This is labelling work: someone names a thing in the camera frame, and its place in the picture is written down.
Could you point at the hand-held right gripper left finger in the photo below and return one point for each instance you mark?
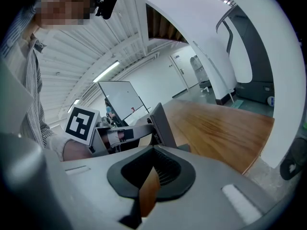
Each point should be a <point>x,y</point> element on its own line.
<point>96,183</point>

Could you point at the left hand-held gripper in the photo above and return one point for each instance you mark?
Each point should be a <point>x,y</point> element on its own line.
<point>80,124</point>

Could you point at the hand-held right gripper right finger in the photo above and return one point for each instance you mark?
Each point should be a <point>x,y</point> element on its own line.
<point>204,200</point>

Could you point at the grey metal stand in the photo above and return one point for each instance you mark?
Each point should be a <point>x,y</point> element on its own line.
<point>163,126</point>

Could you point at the person's left forearm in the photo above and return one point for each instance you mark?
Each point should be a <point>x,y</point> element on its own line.
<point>76,151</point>

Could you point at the rolling whiteboard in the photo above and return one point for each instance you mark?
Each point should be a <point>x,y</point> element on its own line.
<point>120,99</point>

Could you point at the long ceiling light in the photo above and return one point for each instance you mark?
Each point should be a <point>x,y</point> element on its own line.
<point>106,71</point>

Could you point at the white door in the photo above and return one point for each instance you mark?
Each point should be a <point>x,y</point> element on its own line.
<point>181,72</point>

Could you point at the short ceiling light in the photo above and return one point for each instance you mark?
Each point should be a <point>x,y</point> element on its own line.
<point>76,101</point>

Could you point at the grey covered machine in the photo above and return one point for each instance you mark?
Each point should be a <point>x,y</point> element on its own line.
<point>199,71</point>

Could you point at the black waste bin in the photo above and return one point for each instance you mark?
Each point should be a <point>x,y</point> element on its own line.
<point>295,159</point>

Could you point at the person's striped shirt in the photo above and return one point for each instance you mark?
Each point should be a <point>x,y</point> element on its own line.
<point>33,92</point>

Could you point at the black treadmill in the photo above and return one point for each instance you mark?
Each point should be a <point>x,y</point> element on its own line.
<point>259,56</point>

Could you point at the person's head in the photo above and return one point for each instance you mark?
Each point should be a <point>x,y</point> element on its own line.
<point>64,6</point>

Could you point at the black head camera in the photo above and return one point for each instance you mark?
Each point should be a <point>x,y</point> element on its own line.
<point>107,6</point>

